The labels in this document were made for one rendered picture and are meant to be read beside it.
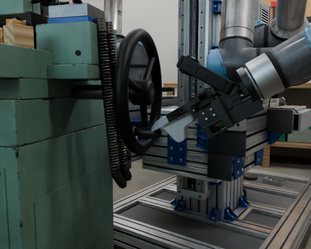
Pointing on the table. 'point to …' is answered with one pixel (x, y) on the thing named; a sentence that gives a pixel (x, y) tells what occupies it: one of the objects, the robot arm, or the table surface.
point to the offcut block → (19, 35)
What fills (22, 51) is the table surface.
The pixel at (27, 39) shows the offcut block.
